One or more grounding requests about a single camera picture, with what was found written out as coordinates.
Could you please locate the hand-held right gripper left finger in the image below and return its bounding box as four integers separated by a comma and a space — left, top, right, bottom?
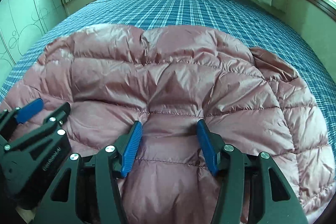
34, 120, 143, 224

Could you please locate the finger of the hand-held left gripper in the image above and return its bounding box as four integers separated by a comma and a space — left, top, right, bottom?
0, 98, 44, 131
3, 102, 71, 152

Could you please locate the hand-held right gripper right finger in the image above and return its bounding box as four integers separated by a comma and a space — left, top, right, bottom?
197, 119, 309, 224

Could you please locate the pink puffer jacket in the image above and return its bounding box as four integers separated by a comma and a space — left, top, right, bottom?
0, 23, 330, 224

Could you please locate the blue plaid bed sheet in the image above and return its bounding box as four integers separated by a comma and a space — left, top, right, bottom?
0, 0, 336, 140

